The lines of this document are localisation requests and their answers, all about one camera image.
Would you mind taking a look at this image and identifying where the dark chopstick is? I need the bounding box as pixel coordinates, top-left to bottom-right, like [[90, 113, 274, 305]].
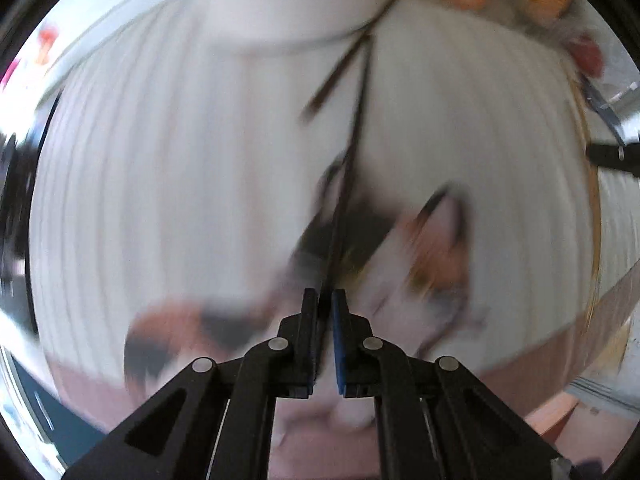
[[320, 34, 375, 304]]

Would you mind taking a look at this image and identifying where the striped cat table mat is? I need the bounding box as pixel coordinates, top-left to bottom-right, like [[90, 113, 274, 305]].
[[27, 0, 640, 480]]

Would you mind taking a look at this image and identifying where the plastic bag with red item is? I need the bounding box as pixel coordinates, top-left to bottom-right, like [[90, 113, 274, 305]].
[[565, 34, 604, 78]]

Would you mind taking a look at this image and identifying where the blue cabinet door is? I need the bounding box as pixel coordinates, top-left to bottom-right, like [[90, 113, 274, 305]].
[[9, 356, 105, 466]]

